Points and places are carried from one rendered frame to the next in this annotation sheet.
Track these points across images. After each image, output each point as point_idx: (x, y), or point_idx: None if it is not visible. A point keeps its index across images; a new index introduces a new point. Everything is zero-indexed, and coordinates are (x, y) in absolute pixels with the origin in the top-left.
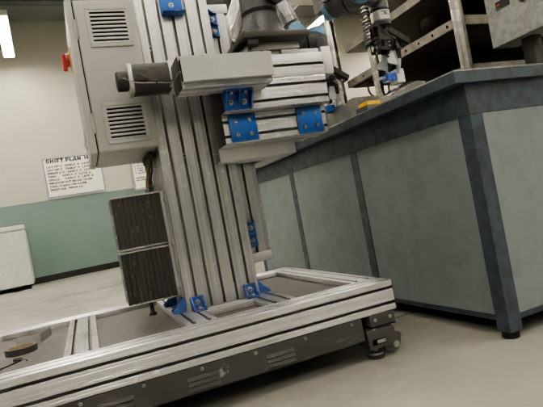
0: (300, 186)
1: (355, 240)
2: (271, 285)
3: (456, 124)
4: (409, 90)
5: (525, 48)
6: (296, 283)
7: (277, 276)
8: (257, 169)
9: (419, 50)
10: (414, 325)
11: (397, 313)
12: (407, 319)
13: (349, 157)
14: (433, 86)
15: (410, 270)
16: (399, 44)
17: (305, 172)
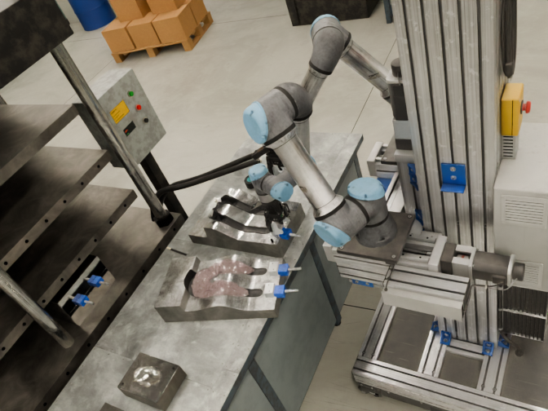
0: (267, 353)
1: (320, 307)
2: (412, 329)
3: (353, 164)
4: (350, 158)
5: (147, 158)
6: (405, 309)
7: (378, 359)
8: None
9: None
10: (364, 286)
11: (342, 311)
12: (354, 297)
13: (309, 250)
14: (357, 147)
15: None
16: (258, 157)
17: (270, 329)
